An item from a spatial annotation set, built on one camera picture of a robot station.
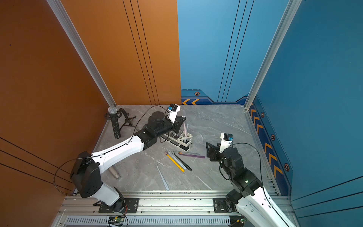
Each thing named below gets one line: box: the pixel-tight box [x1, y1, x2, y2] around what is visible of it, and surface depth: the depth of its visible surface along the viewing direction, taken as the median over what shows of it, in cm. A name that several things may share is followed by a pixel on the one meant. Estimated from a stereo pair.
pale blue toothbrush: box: [155, 162, 170, 192], surface depth 83 cm
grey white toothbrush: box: [168, 151, 187, 170], surface depth 90 cm
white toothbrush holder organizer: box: [160, 130, 193, 151], surface depth 91 cm
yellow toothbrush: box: [164, 151, 185, 173], surface depth 90 cm
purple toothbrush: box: [178, 151, 206, 159], surface depth 93 cm
